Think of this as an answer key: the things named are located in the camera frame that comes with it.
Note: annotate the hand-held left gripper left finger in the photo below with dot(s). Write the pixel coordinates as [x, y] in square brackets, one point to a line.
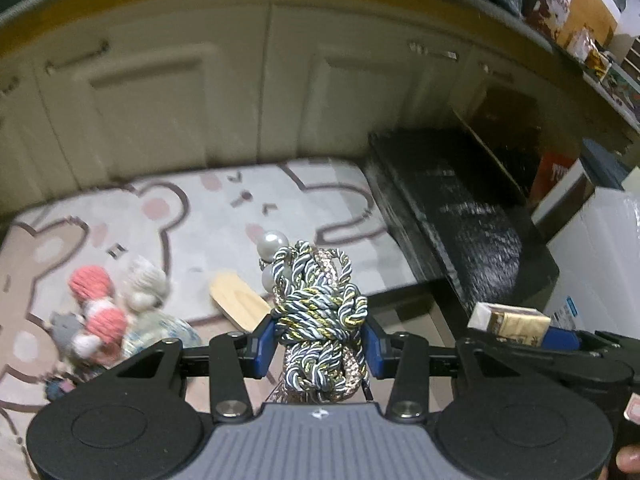
[263, 350]

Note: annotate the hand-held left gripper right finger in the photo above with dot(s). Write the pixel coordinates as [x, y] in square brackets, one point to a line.
[374, 352]

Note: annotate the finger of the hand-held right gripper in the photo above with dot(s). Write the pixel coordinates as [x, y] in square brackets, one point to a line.
[580, 372]
[564, 339]

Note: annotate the small gold white box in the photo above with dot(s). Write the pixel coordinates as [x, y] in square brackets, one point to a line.
[510, 324]

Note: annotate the wooden stick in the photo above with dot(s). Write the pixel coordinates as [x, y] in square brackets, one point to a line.
[237, 300]

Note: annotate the floral fabric pouch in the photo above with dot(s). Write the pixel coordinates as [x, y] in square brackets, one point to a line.
[160, 332]

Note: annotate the dark blue knitted accessory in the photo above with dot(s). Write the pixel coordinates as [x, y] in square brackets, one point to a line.
[59, 389]

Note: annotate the person's right hand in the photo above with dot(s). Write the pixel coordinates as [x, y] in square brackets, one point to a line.
[631, 460]

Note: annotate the white bubble wrap package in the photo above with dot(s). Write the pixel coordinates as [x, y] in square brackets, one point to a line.
[600, 260]

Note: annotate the bear printed mat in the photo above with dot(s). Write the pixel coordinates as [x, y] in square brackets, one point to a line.
[210, 230]

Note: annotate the cream crochet pompom tie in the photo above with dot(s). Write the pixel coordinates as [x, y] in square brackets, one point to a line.
[144, 280]

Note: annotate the white flat box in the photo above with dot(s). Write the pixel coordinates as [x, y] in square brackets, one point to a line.
[565, 200]

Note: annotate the black wrapped box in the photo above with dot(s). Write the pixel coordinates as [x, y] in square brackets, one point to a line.
[460, 225]

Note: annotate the pink and white plush toys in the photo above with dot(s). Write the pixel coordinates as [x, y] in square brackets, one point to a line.
[102, 327]

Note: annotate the red printed box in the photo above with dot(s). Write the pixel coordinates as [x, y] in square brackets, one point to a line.
[552, 175]

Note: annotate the blue grey ribbed cushion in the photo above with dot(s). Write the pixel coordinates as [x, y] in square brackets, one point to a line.
[602, 160]

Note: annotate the grey knitted accessory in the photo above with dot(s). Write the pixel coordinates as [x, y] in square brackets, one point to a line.
[67, 332]

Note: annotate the colourful printed box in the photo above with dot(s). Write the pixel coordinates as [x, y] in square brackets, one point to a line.
[622, 90]

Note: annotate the cream cabinet door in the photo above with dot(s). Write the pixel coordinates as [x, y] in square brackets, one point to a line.
[20, 150]
[150, 110]
[360, 95]
[500, 70]

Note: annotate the gold snack packet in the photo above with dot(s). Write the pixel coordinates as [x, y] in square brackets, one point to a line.
[597, 57]

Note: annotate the printed cardboard box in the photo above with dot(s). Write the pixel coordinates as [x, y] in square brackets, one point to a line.
[550, 5]

